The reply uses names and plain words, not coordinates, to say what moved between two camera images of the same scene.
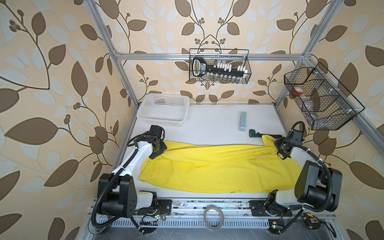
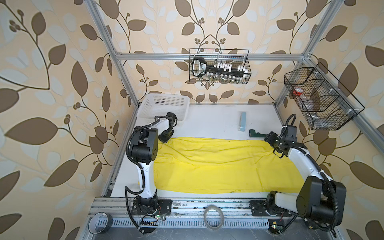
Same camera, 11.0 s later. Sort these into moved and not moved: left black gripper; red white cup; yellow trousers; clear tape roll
Moved: left black gripper
Not moved: clear tape roll; red white cup; yellow trousers
